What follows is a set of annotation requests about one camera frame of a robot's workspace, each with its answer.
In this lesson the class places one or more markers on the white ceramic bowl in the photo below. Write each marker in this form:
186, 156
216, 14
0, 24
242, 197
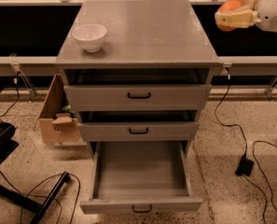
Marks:
90, 37

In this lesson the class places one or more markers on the grey drawer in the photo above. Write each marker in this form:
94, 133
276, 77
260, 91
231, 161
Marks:
109, 126
140, 177
137, 89

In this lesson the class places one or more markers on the grey drawer cabinet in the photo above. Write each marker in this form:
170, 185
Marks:
140, 35

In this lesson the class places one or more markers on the brown cardboard box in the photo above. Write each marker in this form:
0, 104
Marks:
57, 126

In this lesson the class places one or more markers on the grey middle drawer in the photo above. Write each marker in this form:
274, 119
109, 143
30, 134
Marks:
109, 126

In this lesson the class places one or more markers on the orange fruit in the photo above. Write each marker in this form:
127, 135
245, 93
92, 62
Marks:
228, 6

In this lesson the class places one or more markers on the grey window rail frame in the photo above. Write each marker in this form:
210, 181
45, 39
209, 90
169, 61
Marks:
23, 64

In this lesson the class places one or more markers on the black power adapter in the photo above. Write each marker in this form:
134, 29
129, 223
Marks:
245, 166

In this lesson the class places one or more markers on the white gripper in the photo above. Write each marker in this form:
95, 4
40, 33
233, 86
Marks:
270, 12

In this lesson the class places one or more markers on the black chair base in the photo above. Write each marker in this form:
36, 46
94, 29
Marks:
33, 167

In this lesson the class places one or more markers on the grey top drawer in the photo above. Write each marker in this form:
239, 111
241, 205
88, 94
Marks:
137, 89

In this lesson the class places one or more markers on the grey bottom drawer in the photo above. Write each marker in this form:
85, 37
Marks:
140, 177

